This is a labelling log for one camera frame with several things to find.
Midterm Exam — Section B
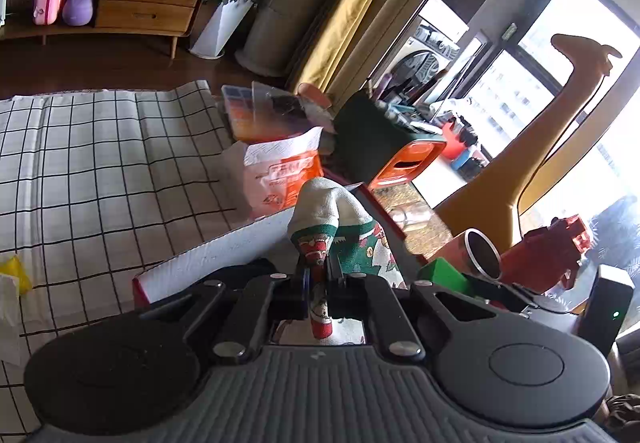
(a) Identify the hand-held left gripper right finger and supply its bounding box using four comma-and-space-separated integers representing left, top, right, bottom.
324, 259, 453, 359

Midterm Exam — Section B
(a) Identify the red bucket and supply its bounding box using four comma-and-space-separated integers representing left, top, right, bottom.
440, 119, 478, 160

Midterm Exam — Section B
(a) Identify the white plant pot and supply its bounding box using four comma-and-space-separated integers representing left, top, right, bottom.
189, 0, 257, 60

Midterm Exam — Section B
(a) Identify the white paper tissue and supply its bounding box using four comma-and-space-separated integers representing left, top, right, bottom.
0, 273, 22, 328

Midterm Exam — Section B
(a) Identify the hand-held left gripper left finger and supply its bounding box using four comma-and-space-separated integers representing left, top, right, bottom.
134, 268, 315, 360

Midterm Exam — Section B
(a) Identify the small glass jar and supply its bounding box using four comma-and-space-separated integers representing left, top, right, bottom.
389, 204, 435, 235

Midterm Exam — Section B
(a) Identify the green orange storage box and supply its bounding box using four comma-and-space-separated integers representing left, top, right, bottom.
331, 90, 447, 198

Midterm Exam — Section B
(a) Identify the yellow giraffe toy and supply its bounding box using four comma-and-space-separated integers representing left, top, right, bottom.
434, 33, 625, 250

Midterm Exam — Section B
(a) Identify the orange snack packet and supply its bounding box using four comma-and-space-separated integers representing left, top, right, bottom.
241, 126, 327, 221

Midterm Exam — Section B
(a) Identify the pink tumbler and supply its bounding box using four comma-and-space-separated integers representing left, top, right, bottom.
439, 228, 502, 280

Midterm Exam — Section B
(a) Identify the red water bottle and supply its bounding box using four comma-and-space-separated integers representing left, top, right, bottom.
500, 214, 595, 295

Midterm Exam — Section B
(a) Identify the yellow curtain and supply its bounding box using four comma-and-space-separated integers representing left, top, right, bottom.
289, 0, 421, 96

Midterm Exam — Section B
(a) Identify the yellow plastic wrapper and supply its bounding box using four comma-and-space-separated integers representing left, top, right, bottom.
0, 254, 34, 298

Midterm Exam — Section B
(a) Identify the blue bucket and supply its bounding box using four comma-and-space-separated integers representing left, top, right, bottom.
451, 148, 486, 181

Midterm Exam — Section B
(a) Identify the washing machine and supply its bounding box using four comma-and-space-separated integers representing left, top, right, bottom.
387, 22, 463, 91

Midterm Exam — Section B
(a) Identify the pink plastic item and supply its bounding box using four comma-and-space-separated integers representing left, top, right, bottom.
296, 82, 332, 108

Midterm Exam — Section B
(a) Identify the red cardboard box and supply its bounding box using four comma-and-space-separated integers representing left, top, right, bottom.
132, 182, 408, 309

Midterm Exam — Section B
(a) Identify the pink toy case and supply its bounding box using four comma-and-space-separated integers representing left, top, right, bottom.
32, 0, 68, 26

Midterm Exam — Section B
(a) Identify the green sponge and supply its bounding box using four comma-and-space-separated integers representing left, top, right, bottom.
416, 257, 473, 296

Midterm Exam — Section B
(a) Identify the clear plastic organizer box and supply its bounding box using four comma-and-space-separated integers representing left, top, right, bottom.
220, 82, 313, 144

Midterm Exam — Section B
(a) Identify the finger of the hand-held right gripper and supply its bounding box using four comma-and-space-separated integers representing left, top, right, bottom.
462, 272, 535, 313

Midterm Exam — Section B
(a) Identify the white black checkered cloth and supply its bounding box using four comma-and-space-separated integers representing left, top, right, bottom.
0, 80, 243, 443

